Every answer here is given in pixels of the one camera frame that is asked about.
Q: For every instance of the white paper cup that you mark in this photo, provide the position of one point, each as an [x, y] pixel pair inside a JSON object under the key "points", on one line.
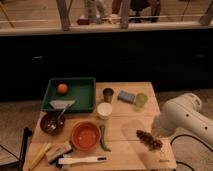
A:
{"points": [[104, 110]]}

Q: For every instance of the dark grape bunch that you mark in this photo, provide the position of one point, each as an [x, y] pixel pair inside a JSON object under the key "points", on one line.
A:
{"points": [[147, 139]]}

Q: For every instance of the white handled knife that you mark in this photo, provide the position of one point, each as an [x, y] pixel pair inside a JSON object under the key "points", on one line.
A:
{"points": [[91, 159]]}

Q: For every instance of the metal spoon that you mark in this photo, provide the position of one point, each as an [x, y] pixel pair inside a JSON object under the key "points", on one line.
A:
{"points": [[63, 111]]}

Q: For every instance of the grey triangular scraper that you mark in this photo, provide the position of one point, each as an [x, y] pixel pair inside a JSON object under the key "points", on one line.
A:
{"points": [[61, 104]]}

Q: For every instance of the green chili pepper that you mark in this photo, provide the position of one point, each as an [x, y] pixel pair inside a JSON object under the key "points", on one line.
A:
{"points": [[102, 140]]}

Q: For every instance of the blue sponge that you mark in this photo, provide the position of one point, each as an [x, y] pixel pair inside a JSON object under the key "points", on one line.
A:
{"points": [[126, 97]]}

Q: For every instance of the orange fruit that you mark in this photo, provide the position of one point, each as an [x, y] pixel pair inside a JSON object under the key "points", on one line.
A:
{"points": [[62, 89]]}

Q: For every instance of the green plastic cup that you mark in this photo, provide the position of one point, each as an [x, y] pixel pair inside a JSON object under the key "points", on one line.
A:
{"points": [[140, 100]]}

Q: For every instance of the green plastic tray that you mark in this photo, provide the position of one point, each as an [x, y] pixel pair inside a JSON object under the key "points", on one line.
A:
{"points": [[80, 90]]}

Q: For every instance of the dark metal cup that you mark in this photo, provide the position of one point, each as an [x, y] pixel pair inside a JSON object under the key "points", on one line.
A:
{"points": [[108, 94]]}

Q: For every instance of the black chair frame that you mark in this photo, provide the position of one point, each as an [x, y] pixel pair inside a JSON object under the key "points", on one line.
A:
{"points": [[21, 157]]}

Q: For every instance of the orange bowl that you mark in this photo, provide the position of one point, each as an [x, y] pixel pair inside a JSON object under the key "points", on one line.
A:
{"points": [[85, 136]]}

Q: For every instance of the wooden block brush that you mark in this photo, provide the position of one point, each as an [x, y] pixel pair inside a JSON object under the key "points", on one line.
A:
{"points": [[58, 150]]}

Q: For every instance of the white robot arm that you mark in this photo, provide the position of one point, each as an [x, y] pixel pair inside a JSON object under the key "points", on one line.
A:
{"points": [[183, 111]]}

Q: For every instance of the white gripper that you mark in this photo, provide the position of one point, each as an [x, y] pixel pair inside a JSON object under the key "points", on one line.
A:
{"points": [[161, 127]]}

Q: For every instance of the dark brown bowl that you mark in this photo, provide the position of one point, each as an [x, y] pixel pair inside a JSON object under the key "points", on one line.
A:
{"points": [[52, 124]]}

